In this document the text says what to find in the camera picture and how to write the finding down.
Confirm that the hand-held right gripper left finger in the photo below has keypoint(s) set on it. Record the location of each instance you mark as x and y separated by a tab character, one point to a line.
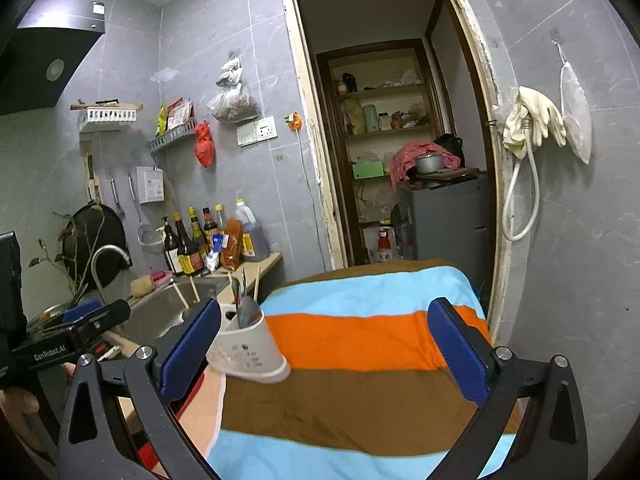
192	340

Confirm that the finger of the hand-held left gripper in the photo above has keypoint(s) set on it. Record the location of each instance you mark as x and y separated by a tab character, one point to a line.
82	308
105	317

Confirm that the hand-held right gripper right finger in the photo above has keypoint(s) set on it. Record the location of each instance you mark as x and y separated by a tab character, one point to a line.
457	355

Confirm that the white plastic utensil holder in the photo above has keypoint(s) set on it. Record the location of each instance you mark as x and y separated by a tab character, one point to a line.
255	350

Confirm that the round steel spoon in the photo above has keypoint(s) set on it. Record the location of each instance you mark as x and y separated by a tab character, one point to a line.
236	287

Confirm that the person's left hand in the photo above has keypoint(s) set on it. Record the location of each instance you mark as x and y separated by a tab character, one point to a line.
20	405

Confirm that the steel sink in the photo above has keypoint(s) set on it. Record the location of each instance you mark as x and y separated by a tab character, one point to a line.
160	310

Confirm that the tan sponge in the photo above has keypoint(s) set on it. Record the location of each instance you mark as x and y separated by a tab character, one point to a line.
142	285

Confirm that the chrome faucet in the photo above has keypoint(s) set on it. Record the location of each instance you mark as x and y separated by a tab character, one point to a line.
100	260

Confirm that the dried plant branch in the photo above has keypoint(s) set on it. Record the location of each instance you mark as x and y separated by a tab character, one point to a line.
60	245

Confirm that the pink dish cloth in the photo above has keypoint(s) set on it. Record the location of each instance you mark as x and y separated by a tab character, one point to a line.
163	277

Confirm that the peach and red cloth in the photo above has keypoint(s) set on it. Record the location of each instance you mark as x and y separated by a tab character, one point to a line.
200	410

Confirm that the black wok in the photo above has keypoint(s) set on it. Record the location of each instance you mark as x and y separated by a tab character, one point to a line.
97	230

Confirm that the soy sauce bottle yellow label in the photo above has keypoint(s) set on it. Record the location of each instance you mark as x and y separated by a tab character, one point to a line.
186	255

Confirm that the blue white packet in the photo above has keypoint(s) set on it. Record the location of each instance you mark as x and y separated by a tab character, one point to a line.
214	255

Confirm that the metal strainer ladle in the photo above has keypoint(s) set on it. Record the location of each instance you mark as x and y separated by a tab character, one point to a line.
147	240

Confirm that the dark pump bottle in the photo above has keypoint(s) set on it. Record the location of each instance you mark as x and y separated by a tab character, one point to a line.
171	252

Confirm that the orange seasoning packet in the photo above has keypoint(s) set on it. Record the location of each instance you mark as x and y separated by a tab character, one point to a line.
232	245

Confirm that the dark sauce bottle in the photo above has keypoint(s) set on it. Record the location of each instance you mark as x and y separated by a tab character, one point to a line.
198	235
209	225

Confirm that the hanging metal utensil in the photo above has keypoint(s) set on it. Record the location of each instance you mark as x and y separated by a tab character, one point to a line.
116	195

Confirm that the large oil jug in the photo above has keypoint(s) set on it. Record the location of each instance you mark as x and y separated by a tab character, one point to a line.
252	237

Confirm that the striped blue orange brown cloth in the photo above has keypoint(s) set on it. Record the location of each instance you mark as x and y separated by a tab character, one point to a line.
350	410

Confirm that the small sauce bottle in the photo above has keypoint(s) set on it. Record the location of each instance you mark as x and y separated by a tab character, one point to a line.
219	217

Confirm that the red bottle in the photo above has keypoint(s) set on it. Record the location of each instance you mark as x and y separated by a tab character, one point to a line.
384	247

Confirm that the hanging kitchen knife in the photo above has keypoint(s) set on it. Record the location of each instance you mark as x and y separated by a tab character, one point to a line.
91	175

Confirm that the grey cabinet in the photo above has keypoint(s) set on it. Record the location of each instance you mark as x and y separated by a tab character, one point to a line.
445	220

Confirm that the wooden board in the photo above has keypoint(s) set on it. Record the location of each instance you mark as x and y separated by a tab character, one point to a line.
450	174

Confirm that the metal cooking pot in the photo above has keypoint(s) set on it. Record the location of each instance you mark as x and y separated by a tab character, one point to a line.
429	163

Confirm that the red plastic bag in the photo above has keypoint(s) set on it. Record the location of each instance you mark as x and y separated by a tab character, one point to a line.
204	145

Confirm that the green box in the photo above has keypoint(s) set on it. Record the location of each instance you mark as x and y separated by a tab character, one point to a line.
367	170

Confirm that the yellow snack packet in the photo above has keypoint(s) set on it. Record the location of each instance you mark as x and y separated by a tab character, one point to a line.
161	117

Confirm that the black bag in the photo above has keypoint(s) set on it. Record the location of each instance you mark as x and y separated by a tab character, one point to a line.
451	144

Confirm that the red snack packet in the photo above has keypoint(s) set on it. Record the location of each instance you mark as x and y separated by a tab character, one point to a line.
180	112

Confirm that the wooden shelf unit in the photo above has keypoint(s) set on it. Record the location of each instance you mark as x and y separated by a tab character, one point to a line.
340	160

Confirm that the clear bag of dried goods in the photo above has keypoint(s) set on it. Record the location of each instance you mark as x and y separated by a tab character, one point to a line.
232	106

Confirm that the orange plug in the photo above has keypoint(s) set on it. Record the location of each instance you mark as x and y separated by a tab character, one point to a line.
292	120

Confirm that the white jar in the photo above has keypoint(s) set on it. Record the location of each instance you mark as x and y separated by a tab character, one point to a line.
384	121

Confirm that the cream rubber gloves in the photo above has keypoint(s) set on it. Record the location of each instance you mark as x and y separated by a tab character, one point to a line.
535	115

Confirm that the black range hood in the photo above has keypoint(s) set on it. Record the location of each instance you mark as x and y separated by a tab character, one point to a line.
35	60

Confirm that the teal thermos cup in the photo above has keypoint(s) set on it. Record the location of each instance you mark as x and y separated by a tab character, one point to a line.
369	114

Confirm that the white plastic bag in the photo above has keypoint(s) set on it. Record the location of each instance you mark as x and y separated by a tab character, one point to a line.
231	72

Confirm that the white mesh bag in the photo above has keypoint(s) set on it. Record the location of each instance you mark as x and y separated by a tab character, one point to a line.
575	110

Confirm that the white wall-mounted box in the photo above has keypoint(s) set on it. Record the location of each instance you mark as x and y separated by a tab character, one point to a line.
151	185

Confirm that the metal wall shelf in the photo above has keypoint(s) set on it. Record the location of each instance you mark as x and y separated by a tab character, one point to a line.
170	140

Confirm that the white wall basket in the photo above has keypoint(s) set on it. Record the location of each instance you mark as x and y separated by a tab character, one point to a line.
107	118

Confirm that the white wall switch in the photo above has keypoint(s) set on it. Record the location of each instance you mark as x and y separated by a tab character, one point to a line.
246	135

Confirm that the white wall socket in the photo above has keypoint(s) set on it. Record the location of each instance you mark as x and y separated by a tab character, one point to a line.
266	129

